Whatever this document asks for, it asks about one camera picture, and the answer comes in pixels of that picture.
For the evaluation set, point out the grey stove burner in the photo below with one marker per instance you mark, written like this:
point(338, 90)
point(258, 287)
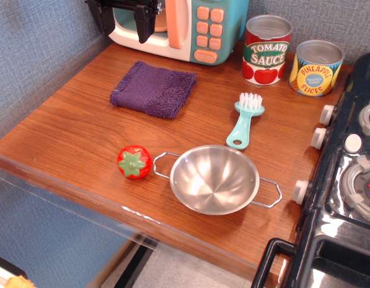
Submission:
point(355, 186)
point(364, 119)

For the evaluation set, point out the white stove knob middle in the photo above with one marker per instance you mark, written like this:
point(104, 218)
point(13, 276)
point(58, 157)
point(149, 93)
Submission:
point(318, 138)

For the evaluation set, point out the grey stove burner front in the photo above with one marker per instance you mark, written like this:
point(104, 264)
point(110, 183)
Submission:
point(355, 186)

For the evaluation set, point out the teal dish brush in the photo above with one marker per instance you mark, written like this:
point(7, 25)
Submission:
point(248, 106)

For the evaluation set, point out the toy microwave teal and pink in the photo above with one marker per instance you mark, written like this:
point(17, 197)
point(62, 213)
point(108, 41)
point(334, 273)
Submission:
point(203, 32)

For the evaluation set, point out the white round stove button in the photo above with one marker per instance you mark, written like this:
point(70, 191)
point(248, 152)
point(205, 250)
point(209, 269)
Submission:
point(353, 143)

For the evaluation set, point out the white stove knob bottom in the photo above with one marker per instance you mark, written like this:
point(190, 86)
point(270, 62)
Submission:
point(299, 191)

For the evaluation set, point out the steel pot with wire handles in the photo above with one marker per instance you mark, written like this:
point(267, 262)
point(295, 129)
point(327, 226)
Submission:
point(213, 179)

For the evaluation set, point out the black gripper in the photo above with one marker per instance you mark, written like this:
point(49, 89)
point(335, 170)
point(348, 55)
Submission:
point(144, 15)

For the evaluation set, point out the yellow object bottom left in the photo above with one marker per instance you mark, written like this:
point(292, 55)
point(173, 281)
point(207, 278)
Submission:
point(19, 282)

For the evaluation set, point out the grey stove burner rear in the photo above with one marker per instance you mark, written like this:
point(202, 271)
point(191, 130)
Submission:
point(364, 119)

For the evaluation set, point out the purple towel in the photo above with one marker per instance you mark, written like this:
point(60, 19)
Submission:
point(157, 92)

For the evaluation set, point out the red toy tomato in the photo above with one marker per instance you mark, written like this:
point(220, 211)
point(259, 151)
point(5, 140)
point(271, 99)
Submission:
point(134, 162)

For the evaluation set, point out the black oven door handle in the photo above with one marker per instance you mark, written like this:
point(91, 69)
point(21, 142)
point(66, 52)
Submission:
point(274, 246)

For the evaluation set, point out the tomato sauce can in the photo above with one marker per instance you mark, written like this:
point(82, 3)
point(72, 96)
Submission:
point(267, 40)

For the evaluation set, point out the white stove knob top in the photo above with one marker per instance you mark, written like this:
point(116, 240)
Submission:
point(326, 114)

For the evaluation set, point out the black toy stove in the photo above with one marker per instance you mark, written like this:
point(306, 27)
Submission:
point(333, 240)

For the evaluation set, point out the white stove knob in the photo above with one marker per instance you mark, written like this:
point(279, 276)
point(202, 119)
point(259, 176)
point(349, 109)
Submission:
point(299, 191)
point(318, 138)
point(326, 114)

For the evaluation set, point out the pineapple slices can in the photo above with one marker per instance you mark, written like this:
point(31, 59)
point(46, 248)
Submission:
point(316, 66)

